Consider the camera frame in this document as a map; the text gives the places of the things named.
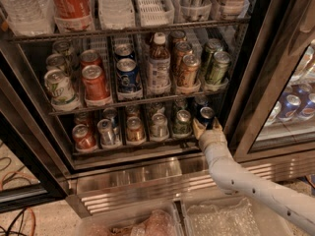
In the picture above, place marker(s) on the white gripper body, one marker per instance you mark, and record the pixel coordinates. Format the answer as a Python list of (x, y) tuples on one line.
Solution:
[(210, 139)]

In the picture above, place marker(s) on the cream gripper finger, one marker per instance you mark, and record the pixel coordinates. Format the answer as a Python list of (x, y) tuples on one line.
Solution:
[(198, 128), (217, 124)]

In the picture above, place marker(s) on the blue pepsi can bottom shelf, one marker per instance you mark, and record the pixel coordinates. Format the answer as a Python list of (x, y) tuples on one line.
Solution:
[(206, 116)]

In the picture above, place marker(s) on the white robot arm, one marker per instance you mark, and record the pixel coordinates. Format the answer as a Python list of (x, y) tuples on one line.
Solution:
[(231, 177)]

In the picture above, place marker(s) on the green can bottom shelf front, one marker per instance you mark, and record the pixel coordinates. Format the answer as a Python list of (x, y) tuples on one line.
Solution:
[(182, 122)]

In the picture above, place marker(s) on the silver can bottom shelf front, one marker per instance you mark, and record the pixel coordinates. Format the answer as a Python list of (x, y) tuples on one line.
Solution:
[(159, 125)]

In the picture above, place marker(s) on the closed glass fridge door right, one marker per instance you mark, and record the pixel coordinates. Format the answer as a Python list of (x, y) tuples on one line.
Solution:
[(253, 139)]

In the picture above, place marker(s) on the orange can bottom shelf front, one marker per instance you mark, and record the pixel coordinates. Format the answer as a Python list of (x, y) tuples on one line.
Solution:
[(135, 129)]

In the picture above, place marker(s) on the orange brown can middle front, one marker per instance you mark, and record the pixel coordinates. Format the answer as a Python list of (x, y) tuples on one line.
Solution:
[(188, 69)]

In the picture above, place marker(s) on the green can middle front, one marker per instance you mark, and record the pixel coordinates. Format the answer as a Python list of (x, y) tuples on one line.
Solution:
[(220, 65)]

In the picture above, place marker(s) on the green can middle rear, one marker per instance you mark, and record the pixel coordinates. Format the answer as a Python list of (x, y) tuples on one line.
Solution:
[(210, 48)]

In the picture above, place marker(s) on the blue pepsi can middle front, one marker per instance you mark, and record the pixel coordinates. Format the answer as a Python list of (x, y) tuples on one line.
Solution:
[(128, 77)]

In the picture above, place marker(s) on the silver blue can bottom front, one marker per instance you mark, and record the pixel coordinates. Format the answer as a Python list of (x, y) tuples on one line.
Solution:
[(106, 132)]

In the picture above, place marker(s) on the blue pepsi can middle rear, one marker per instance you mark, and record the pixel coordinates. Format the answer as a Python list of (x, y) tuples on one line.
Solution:
[(122, 51)]

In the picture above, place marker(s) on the red soda can middle front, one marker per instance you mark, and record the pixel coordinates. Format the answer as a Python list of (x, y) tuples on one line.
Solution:
[(95, 83)]

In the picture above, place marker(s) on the red soda can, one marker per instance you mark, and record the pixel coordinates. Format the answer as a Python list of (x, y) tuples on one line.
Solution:
[(90, 57), (95, 83)]

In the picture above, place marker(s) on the red can bottom shelf front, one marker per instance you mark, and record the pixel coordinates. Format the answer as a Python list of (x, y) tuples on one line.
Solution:
[(83, 137)]

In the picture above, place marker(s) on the white plastic shelf tray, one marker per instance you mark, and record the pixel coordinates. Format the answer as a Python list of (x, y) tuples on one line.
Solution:
[(155, 12)]

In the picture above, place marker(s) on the red soda can middle rear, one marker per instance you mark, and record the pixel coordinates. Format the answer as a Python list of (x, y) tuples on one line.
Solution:
[(90, 57)]

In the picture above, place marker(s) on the white green 7up can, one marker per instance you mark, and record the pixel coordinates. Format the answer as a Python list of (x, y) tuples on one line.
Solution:
[(59, 87)]

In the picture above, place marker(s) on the open fridge door left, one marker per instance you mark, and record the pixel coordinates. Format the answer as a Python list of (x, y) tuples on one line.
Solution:
[(18, 131)]

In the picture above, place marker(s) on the clear water bottle top shelf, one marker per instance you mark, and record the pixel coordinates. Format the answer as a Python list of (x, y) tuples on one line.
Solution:
[(29, 17)]

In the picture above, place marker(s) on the clear plastic bin right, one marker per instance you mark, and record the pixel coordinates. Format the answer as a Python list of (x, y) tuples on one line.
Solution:
[(211, 213)]

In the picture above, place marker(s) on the clear plastic bin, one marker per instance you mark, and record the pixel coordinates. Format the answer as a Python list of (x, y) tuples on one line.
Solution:
[(211, 213), (159, 218)]

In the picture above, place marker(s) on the brown tea bottle white cap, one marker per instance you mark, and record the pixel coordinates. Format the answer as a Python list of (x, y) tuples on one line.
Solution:
[(158, 62)]

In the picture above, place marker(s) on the clear plastic bin left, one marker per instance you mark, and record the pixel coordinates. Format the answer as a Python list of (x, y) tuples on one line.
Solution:
[(159, 218)]

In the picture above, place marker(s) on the red coca cola bottle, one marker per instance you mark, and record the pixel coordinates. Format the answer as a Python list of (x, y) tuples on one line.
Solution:
[(72, 9)]

